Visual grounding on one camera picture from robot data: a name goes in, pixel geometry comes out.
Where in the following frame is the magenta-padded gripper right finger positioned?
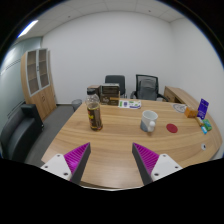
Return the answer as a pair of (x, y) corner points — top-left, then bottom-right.
(132, 142), (184, 185)

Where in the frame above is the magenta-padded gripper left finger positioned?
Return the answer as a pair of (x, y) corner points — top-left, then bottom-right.
(41, 142), (92, 185)

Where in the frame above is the clear bottle with black cap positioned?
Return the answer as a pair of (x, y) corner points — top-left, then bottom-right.
(85, 87), (104, 132)

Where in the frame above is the flat round red coaster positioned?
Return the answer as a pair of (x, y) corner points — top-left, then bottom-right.
(166, 123), (179, 134)

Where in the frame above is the white mug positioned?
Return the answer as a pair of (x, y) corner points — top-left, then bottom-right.
(139, 109), (159, 133)

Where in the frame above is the black armchair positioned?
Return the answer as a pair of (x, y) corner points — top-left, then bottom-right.
(0, 103), (45, 161)

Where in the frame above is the green box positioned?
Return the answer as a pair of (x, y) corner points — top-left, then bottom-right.
(202, 118), (213, 132)

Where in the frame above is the wooden tissue box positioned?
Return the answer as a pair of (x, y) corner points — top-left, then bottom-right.
(184, 106), (200, 119)

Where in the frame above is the round grey patterned mat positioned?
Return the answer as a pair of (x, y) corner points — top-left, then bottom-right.
(172, 102), (188, 114)

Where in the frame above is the grey waste bin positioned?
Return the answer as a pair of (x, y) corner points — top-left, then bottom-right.
(71, 98), (83, 112)

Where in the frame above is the purple sign stand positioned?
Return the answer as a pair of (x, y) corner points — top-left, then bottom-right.
(196, 98), (210, 120)

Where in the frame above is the white printed leaflet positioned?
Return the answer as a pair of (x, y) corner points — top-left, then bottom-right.
(118, 99), (142, 110)

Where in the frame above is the wooden shelf cabinet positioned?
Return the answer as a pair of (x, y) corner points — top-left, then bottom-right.
(20, 48), (58, 122)

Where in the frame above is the wooden side desk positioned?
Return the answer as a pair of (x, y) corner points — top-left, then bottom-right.
(163, 85), (201, 108)

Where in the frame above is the grey mesh office chair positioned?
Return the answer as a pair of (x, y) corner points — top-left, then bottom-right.
(129, 73), (168, 102)

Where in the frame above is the tan cardboard box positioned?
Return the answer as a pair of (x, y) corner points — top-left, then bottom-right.
(99, 96), (121, 107)

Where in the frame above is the small brown box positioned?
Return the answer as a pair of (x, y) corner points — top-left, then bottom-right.
(87, 84), (102, 98)

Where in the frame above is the dark brown box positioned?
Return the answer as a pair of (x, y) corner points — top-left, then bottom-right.
(99, 83), (121, 100)

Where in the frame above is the black office chair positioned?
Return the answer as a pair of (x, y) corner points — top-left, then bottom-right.
(104, 74), (128, 98)

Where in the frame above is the ceiling light panel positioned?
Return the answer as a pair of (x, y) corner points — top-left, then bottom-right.
(17, 19), (39, 39)

